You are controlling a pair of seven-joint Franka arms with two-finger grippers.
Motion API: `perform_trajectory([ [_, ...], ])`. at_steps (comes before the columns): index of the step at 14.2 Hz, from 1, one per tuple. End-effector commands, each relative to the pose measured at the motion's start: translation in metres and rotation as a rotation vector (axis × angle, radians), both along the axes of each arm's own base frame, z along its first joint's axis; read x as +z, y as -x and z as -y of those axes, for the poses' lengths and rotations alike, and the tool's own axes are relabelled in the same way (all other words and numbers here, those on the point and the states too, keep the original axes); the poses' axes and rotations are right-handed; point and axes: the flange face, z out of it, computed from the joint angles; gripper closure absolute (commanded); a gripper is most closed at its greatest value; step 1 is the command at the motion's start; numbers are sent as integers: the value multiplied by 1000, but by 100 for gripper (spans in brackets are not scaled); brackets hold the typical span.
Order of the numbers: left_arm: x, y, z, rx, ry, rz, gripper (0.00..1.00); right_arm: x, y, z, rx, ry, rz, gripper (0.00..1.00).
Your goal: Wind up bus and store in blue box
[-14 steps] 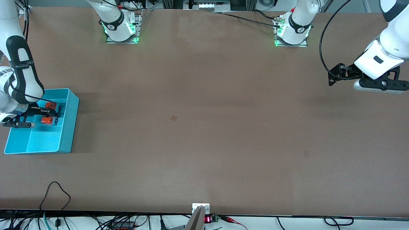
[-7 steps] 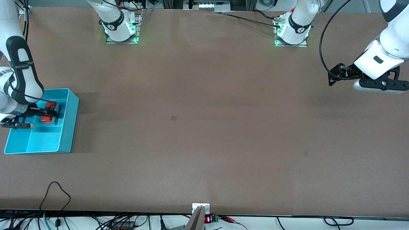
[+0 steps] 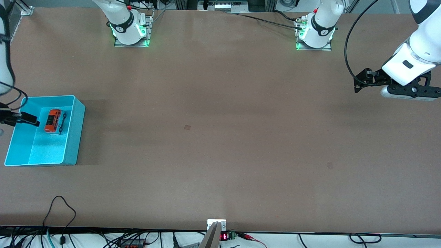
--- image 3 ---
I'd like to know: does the orange toy bus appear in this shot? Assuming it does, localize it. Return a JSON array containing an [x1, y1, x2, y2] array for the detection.
[[44, 109, 68, 135]]

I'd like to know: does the blue plastic box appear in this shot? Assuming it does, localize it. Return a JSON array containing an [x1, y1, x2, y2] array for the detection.
[[4, 95, 86, 167]]

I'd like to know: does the white lit device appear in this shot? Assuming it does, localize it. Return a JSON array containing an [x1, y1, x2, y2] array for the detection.
[[198, 0, 248, 11]]

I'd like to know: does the orange black device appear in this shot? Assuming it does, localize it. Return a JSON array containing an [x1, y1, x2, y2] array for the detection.
[[119, 239, 145, 248]]

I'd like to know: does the red clip lead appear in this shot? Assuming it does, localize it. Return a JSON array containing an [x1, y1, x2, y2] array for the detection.
[[237, 232, 267, 248]]

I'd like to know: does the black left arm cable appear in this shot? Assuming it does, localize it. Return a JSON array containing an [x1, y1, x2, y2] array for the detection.
[[345, 0, 379, 86]]

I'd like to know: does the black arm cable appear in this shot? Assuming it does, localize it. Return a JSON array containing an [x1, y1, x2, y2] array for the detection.
[[345, 0, 379, 86], [0, 0, 28, 111]]

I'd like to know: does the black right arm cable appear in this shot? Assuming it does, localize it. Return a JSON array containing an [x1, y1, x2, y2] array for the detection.
[[0, 0, 28, 111]]

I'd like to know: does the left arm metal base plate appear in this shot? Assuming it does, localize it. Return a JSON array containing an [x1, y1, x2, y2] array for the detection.
[[296, 17, 332, 51]]

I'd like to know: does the black looped cable with box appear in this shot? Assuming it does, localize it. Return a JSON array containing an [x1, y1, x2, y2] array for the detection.
[[42, 196, 77, 246]]

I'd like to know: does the thick black table cable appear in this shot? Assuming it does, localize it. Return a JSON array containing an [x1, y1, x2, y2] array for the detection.
[[272, 10, 299, 22]]

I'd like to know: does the aluminium corner bracket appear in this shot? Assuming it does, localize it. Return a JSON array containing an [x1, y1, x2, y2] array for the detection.
[[19, 0, 35, 16]]

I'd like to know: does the thin black table cable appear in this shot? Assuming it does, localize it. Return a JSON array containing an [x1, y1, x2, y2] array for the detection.
[[226, 12, 304, 31]]

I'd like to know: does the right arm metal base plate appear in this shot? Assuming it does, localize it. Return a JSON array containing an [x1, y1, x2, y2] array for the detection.
[[114, 10, 154, 48]]

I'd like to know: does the black coiled cable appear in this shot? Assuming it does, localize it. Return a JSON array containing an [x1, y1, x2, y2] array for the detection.
[[349, 233, 382, 244]]

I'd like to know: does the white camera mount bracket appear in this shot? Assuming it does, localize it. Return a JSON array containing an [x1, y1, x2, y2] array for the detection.
[[207, 219, 227, 231]]

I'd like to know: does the grey camera mount bar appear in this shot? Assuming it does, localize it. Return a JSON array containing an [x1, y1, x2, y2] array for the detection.
[[199, 222, 221, 248]]

